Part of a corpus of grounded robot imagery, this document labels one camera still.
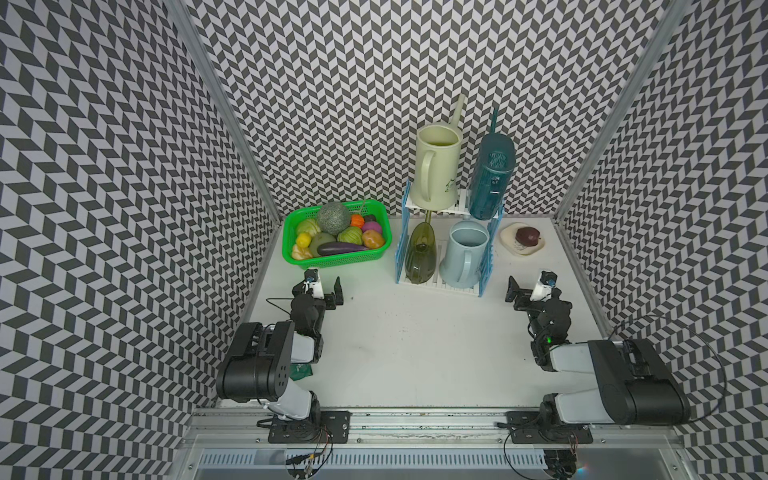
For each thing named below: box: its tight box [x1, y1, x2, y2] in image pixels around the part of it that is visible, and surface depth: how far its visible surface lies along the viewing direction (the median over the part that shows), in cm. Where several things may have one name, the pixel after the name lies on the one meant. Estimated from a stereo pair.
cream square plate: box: [500, 222, 529, 255], surface depth 112 cm
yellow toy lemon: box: [296, 232, 311, 249], surface depth 104 cm
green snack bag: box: [289, 363, 313, 381], surface depth 80 cm
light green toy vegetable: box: [296, 218, 321, 237], surface depth 110 cm
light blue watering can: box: [439, 220, 490, 289], surface depth 87 cm
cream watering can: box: [410, 94, 466, 211], surface depth 75 cm
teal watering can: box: [470, 107, 516, 221], surface depth 73 cm
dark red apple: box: [515, 226, 541, 247], surface depth 108 cm
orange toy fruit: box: [362, 229, 385, 249], surface depth 104 cm
